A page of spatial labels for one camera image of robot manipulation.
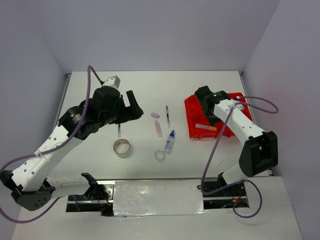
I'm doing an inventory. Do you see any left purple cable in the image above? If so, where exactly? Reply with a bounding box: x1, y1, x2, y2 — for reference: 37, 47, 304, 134
0, 65, 105, 224

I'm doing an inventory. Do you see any pink highlighter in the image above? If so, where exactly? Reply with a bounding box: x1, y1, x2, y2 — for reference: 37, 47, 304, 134
154, 120, 163, 138

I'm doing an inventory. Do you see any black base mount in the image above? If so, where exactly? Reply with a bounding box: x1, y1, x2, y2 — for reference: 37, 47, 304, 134
81, 172, 114, 217
197, 180, 250, 210

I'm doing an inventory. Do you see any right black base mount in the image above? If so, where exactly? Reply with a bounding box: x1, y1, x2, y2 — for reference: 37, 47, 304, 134
197, 180, 250, 210

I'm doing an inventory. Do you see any purple highlighter cap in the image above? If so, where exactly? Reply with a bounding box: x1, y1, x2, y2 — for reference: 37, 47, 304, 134
150, 112, 160, 119

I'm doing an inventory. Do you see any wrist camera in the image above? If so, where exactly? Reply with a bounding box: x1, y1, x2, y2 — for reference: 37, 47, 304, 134
103, 75, 121, 89
234, 96, 246, 112

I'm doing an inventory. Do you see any blue pen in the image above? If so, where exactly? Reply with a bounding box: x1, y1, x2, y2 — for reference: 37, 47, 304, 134
165, 105, 171, 128
117, 124, 122, 139

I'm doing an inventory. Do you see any red compartment tray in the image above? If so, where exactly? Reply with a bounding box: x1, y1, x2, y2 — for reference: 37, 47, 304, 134
184, 92, 253, 140

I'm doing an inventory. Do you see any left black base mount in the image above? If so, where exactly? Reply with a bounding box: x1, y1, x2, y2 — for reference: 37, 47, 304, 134
81, 172, 114, 217

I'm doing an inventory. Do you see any right blue pen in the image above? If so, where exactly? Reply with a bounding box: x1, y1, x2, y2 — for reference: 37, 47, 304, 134
165, 105, 171, 128

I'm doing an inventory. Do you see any white foil panel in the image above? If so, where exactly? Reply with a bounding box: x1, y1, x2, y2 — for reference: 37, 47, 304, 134
113, 179, 206, 217

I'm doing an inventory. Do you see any left blue pen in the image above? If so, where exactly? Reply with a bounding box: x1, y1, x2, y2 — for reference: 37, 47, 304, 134
117, 124, 122, 139

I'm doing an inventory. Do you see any large tape roll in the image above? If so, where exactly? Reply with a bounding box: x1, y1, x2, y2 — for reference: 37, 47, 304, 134
112, 138, 132, 159

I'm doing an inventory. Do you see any orange highlighter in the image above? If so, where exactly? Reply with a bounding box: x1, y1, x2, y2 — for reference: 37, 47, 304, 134
195, 123, 217, 131

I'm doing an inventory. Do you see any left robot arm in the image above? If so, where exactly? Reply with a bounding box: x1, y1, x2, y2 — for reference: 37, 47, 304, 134
0, 86, 144, 211

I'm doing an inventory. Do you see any small clear tape roll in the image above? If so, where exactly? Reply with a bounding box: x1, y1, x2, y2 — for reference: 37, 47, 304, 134
154, 150, 166, 162

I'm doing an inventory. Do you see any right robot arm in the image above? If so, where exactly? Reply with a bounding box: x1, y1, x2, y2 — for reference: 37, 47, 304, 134
194, 85, 278, 196

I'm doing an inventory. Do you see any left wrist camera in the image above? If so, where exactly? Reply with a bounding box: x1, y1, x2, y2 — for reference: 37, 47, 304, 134
103, 75, 121, 89

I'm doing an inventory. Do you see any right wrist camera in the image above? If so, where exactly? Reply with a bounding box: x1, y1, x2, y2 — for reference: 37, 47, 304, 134
234, 96, 246, 112

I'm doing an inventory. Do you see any blue spray bottle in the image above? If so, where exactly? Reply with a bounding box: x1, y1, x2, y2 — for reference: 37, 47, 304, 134
164, 130, 175, 154

